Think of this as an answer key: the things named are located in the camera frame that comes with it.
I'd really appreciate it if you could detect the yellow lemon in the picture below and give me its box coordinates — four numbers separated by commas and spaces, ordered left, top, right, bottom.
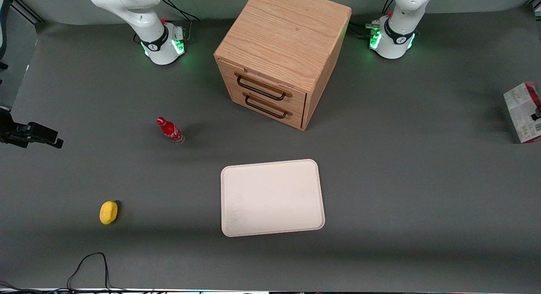
99, 201, 119, 225

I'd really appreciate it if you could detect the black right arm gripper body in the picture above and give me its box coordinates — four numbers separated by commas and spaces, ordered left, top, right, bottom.
0, 108, 64, 149

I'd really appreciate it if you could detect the white rectangular tray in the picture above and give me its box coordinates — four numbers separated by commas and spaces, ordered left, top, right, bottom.
220, 159, 325, 237

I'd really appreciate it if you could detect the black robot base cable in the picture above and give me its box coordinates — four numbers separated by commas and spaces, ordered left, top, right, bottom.
162, 0, 200, 22
349, 23, 375, 38

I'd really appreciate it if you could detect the red soda bottle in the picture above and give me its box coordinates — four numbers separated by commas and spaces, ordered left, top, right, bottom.
156, 117, 185, 145

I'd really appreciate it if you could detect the black looped cable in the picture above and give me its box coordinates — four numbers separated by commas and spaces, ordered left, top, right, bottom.
67, 252, 127, 293

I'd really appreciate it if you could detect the red tartan cookie box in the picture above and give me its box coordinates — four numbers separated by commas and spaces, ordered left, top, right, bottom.
503, 82, 541, 143

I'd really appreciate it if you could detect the aluminium frame rail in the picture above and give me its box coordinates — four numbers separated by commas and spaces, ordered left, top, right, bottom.
11, 0, 45, 24

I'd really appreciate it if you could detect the black drawer handle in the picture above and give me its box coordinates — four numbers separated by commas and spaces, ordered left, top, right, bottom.
244, 95, 288, 119
236, 75, 287, 102

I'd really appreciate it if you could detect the black stand pole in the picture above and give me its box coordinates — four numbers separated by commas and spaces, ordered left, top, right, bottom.
0, 0, 16, 71

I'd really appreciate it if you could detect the wooden drawer cabinet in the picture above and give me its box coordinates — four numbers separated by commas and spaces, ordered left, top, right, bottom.
214, 0, 352, 131

